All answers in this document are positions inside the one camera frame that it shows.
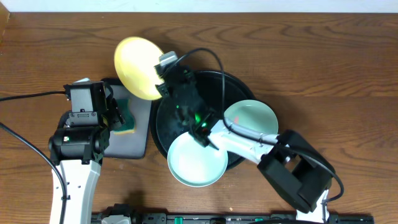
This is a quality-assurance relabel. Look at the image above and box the green yellow sponge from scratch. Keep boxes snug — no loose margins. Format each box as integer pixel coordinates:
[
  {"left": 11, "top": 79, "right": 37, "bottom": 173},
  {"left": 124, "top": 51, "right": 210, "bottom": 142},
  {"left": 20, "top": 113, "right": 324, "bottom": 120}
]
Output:
[{"left": 114, "top": 99, "right": 136, "bottom": 135}]

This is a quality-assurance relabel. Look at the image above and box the yellow plate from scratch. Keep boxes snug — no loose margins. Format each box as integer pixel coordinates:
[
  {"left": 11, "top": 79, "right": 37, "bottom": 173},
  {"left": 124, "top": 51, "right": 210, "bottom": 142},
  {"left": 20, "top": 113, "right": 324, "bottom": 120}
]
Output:
[{"left": 114, "top": 37, "right": 164, "bottom": 101}]

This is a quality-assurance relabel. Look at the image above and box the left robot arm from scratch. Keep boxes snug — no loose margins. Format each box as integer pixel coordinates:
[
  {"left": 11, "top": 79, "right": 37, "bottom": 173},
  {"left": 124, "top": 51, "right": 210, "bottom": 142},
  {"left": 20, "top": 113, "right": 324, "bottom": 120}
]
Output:
[{"left": 49, "top": 78, "right": 124, "bottom": 223}]

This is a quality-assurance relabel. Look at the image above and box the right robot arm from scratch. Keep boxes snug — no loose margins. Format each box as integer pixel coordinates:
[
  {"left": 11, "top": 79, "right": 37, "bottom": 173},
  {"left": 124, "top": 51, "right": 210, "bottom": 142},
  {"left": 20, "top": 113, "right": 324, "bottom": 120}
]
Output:
[{"left": 152, "top": 65, "right": 335, "bottom": 223}]

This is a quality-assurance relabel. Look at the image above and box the round black serving tray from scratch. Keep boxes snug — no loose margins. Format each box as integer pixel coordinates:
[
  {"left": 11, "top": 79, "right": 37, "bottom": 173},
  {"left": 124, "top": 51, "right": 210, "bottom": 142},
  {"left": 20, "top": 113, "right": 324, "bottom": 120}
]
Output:
[{"left": 149, "top": 70, "right": 256, "bottom": 157}]

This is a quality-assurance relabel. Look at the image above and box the black rectangular sponge tray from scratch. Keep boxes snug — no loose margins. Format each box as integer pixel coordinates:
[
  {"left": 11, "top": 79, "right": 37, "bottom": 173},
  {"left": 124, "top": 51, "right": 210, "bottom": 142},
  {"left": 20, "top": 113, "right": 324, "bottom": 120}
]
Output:
[{"left": 102, "top": 78, "right": 152, "bottom": 159}]

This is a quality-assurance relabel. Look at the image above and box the light blue plate right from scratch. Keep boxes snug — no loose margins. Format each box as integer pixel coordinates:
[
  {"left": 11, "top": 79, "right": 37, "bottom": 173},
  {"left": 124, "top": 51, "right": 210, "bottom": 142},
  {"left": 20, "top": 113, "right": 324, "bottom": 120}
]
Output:
[{"left": 224, "top": 100, "right": 279, "bottom": 134}]

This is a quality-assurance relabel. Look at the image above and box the light blue plate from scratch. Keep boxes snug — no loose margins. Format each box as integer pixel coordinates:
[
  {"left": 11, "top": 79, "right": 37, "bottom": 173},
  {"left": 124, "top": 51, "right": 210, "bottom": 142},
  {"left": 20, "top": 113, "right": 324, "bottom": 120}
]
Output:
[
  {"left": 167, "top": 132, "right": 228, "bottom": 187},
  {"left": 224, "top": 100, "right": 279, "bottom": 134}
]

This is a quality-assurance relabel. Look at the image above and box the light blue plate front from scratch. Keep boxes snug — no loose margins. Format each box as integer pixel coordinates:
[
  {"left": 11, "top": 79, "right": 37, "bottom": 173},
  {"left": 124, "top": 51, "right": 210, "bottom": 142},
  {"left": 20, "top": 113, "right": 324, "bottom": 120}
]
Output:
[{"left": 167, "top": 132, "right": 228, "bottom": 187}]

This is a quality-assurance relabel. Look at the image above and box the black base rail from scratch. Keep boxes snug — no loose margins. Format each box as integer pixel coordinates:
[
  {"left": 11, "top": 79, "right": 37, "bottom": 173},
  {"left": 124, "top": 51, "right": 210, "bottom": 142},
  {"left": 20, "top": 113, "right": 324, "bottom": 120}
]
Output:
[{"left": 91, "top": 204, "right": 374, "bottom": 224}]

